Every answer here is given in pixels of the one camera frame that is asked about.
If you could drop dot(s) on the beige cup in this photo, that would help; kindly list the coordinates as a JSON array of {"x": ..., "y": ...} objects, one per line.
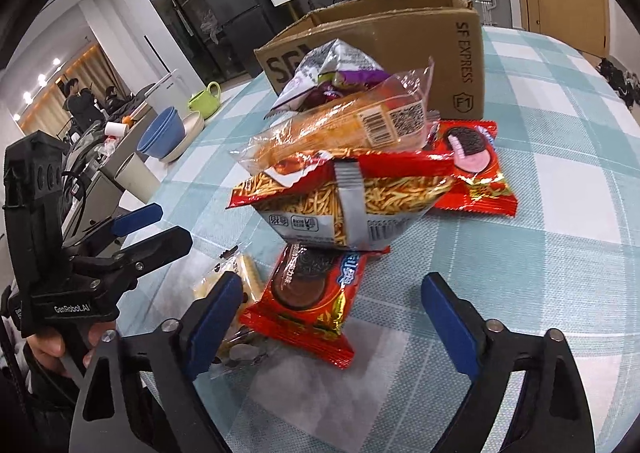
[{"x": 135, "y": 178}]

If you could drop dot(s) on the white appliance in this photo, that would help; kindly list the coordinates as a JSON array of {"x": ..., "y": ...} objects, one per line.
[{"x": 162, "y": 88}]

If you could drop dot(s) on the dark shoes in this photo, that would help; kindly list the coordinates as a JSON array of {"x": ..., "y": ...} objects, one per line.
[{"x": 620, "y": 83}]

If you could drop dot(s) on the red chocolate cookie packet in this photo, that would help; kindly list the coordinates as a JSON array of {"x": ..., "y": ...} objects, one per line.
[{"x": 300, "y": 293}]

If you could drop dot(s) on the black glass cabinet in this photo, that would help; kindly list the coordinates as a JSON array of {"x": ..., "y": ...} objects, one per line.
[{"x": 170, "y": 8}]

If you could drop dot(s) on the blue bowl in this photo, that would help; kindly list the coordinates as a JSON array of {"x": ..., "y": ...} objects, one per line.
[
  {"x": 177, "y": 145},
  {"x": 160, "y": 130}
]

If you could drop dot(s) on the purple and white snack bag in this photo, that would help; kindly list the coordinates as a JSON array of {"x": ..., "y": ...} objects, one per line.
[{"x": 325, "y": 63}]

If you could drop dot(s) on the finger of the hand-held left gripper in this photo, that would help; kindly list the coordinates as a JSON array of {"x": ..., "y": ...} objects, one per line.
[
  {"x": 160, "y": 245},
  {"x": 140, "y": 219}
]

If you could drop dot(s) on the teal checked tablecloth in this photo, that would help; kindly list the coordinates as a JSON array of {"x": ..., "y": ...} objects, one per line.
[{"x": 550, "y": 233}]

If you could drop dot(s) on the beige curtain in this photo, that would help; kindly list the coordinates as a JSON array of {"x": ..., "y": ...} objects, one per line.
[{"x": 92, "y": 70}]

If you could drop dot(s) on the red crispy noodle bag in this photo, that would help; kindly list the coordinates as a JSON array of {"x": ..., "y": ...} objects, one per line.
[{"x": 310, "y": 198}]

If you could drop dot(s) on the clear biscuit packet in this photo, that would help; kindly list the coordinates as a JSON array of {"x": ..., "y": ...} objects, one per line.
[{"x": 249, "y": 273}]

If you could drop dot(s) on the clear breadstick packet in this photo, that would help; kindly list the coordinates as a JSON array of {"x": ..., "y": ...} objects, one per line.
[{"x": 340, "y": 123}]

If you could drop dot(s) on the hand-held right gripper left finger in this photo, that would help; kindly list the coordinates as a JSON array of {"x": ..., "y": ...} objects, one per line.
[{"x": 215, "y": 320}]

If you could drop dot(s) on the white paper cup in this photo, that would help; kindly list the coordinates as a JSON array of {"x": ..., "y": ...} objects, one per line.
[{"x": 115, "y": 129}]

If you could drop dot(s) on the person's left hand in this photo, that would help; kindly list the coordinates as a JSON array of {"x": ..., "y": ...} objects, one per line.
[{"x": 45, "y": 350}]

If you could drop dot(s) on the brown cardboard box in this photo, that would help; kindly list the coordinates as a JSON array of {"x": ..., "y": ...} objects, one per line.
[{"x": 400, "y": 38}]

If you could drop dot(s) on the green ceramic mug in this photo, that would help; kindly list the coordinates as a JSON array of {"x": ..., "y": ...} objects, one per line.
[{"x": 202, "y": 103}]

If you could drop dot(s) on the red pink-cream cookie packet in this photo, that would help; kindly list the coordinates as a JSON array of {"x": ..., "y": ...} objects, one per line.
[{"x": 470, "y": 148}]

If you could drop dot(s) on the beige plate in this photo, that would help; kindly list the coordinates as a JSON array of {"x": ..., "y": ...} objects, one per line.
[{"x": 194, "y": 128}]

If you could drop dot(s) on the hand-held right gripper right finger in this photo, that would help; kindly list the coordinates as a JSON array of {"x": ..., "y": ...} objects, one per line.
[{"x": 447, "y": 323}]

